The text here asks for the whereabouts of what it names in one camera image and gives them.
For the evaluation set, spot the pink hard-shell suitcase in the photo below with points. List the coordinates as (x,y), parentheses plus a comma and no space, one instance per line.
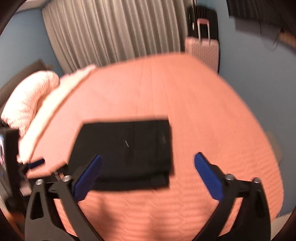
(205,50)

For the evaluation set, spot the pink textured pillow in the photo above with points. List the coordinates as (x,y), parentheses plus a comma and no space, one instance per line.
(21,107)

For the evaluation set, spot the black suitcase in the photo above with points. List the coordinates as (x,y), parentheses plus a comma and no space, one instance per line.
(202,21)

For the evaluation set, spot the dark wooden headboard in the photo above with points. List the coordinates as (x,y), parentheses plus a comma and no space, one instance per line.
(9,87)

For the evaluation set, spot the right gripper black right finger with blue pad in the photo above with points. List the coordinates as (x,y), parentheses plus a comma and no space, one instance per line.
(253,219)

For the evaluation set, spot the grey pleated curtain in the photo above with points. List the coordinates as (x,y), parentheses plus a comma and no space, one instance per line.
(105,32)

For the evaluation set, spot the black pants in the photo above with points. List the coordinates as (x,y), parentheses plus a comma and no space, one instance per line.
(135,155)

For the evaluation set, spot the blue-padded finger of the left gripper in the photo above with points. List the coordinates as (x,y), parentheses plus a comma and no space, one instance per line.
(36,164)

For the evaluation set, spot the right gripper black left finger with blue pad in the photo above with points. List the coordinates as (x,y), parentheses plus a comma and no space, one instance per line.
(43,221)

